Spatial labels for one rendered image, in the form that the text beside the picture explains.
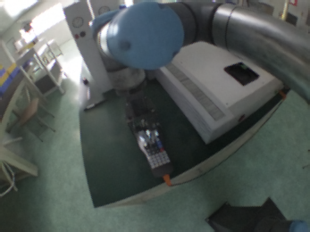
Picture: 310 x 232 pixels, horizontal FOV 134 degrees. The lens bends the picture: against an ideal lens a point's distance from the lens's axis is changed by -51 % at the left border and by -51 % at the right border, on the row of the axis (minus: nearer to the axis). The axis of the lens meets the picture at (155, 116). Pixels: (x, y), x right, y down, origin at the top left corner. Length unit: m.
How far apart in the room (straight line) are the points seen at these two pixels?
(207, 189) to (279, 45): 1.15
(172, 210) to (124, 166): 0.79
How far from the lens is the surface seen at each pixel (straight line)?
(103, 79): 0.68
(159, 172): 0.40
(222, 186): 1.25
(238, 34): 0.18
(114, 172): 0.47
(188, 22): 0.18
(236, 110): 0.45
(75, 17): 0.58
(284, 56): 0.16
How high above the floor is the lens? 1.17
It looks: 53 degrees down
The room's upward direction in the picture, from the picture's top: 13 degrees counter-clockwise
